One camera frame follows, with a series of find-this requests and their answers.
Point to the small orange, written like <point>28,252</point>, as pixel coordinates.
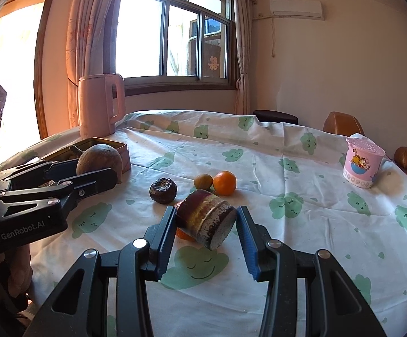
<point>224,183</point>

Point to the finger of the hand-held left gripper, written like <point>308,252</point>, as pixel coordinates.
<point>94,182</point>
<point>42,172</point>

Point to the white tissue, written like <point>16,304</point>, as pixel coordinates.
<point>356,136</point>

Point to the white air conditioner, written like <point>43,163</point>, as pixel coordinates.
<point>296,8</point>

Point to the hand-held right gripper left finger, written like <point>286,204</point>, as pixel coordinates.
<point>166,238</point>

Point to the pale window sticker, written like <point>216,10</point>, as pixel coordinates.
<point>213,63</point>

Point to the wooden door frame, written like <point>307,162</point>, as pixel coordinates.
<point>42,77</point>

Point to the pink cartoon cup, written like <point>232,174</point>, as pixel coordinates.
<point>361,165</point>

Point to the brown round pomegranate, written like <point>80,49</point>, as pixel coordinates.
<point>98,159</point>

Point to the beige tied curtain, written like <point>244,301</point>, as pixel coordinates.
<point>244,59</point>

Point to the white green-cloud tablecloth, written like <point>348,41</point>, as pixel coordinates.
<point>295,217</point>

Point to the beige patterned curtain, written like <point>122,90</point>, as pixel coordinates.
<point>84,49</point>

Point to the dark purple mangosteen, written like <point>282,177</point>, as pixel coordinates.
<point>162,190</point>

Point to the pink tin box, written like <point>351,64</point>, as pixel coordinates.
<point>124,154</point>

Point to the person's left forearm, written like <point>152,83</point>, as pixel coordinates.
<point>17,270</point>

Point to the sugarcane piece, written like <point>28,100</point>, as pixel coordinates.
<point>203,217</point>

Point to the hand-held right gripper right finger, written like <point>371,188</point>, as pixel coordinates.
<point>247,242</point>

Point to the sliding glass window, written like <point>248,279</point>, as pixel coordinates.
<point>175,35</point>

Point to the black round stool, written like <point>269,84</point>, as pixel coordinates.
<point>275,116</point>

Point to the brown leather chair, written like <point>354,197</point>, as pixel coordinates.
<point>340,124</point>

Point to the large orange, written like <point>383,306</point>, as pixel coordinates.
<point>184,236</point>

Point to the pink electric kettle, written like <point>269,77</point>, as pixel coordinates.
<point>96,108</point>

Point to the small green-brown fruit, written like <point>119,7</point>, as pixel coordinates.
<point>203,182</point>

